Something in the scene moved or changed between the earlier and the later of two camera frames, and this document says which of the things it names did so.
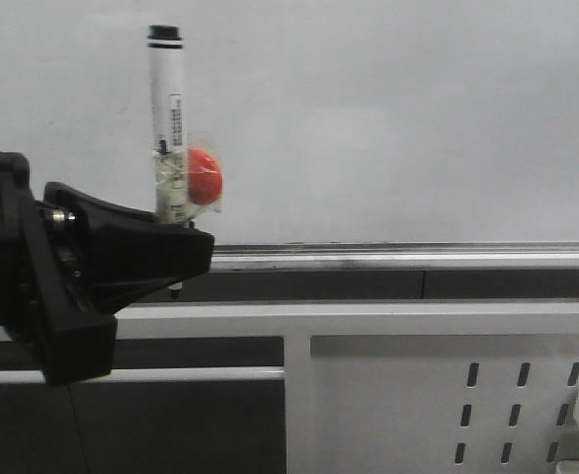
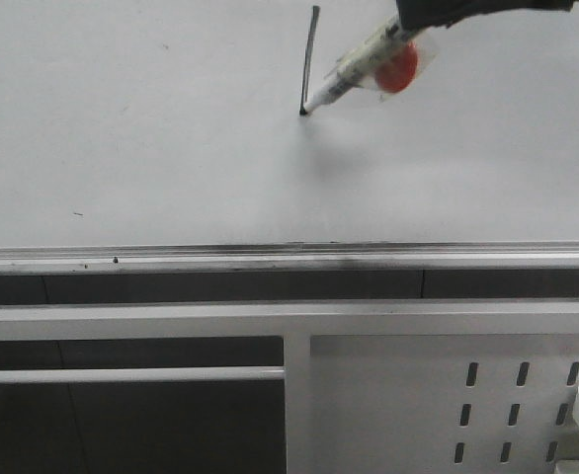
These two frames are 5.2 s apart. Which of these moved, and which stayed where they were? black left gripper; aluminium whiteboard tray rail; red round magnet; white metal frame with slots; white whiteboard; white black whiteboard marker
Moved: white black whiteboard marker; red round magnet; black left gripper
Stayed: aluminium whiteboard tray rail; white metal frame with slots; white whiteboard
